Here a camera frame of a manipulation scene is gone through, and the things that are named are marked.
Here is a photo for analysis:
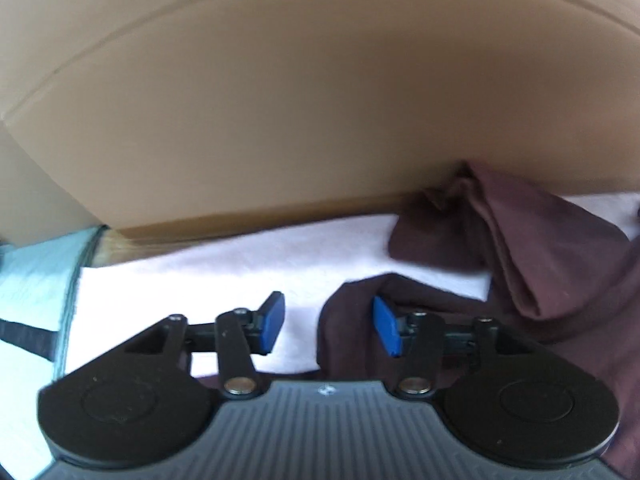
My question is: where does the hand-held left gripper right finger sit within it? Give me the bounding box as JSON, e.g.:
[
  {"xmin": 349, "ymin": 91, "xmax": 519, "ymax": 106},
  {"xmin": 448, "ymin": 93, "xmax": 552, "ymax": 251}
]
[{"xmin": 372, "ymin": 296, "xmax": 526, "ymax": 401}]

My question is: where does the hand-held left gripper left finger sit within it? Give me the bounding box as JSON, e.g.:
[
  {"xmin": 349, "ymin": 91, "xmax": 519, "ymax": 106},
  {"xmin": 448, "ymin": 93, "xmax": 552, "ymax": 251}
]
[{"xmin": 122, "ymin": 290, "xmax": 287, "ymax": 401}]

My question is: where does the dark brown hoodie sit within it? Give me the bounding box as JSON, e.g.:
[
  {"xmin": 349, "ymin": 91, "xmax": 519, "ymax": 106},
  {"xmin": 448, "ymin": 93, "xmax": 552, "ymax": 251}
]
[{"xmin": 316, "ymin": 160, "xmax": 640, "ymax": 480}]

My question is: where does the pale fleece blanket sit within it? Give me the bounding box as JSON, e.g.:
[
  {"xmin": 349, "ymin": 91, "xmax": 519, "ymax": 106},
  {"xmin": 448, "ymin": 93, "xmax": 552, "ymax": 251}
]
[{"xmin": 65, "ymin": 192, "xmax": 640, "ymax": 380}]

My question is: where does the large cardboard box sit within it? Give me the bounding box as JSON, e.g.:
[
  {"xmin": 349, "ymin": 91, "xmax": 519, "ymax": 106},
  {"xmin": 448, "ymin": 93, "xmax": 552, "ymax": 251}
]
[{"xmin": 0, "ymin": 0, "xmax": 640, "ymax": 256}]

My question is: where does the teal sheet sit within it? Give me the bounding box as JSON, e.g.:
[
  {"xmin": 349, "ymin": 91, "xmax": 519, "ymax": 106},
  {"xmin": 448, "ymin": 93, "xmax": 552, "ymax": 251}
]
[{"xmin": 0, "ymin": 227, "xmax": 107, "ymax": 471}]

